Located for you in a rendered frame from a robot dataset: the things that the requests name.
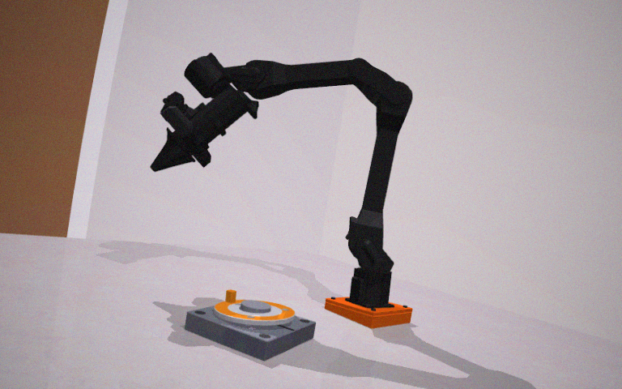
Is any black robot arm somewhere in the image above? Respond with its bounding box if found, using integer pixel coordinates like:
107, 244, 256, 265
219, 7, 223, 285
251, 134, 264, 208
184, 53, 413, 309

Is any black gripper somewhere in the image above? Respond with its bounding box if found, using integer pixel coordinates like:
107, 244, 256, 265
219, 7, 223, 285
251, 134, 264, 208
150, 102, 229, 172

